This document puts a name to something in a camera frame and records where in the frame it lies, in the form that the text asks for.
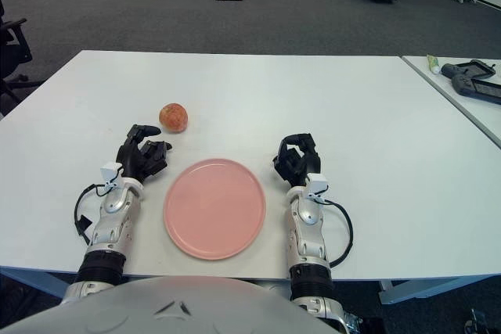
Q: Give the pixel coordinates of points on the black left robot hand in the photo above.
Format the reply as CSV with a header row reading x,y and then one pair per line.
x,y
135,154

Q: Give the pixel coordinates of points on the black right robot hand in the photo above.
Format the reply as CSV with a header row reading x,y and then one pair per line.
x,y
297,164

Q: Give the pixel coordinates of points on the red yellow apple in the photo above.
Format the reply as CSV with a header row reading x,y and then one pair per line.
x,y
174,117

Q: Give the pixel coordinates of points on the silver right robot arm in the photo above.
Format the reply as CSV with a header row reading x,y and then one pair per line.
x,y
309,232

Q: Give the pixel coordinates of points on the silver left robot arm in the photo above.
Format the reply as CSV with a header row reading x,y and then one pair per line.
x,y
113,212

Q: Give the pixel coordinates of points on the pink round plate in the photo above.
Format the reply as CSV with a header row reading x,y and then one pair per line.
x,y
214,209

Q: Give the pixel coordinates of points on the grey robot torso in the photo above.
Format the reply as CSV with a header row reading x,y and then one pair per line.
x,y
156,306

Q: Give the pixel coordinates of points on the black office chair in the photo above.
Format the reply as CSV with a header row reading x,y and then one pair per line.
x,y
11,48

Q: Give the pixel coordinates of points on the green white tube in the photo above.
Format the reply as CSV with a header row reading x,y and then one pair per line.
x,y
433,63

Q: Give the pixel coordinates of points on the black metal stand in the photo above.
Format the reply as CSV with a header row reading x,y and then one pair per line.
x,y
479,322

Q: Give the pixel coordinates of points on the white table frame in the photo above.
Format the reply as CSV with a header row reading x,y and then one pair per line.
x,y
430,290

